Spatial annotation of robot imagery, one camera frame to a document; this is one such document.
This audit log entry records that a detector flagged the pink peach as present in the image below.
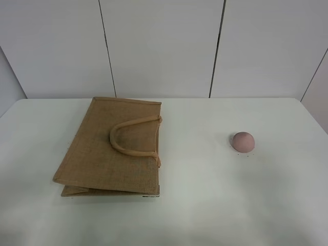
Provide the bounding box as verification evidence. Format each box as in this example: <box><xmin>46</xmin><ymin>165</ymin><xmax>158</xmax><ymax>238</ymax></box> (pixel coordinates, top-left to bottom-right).
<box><xmin>230</xmin><ymin>132</ymin><xmax>255</xmax><ymax>153</ymax></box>

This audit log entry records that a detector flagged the brown linen tote bag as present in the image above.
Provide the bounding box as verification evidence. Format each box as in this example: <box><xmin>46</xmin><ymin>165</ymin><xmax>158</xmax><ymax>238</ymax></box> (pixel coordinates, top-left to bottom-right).
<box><xmin>53</xmin><ymin>97</ymin><xmax>162</xmax><ymax>197</ymax></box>

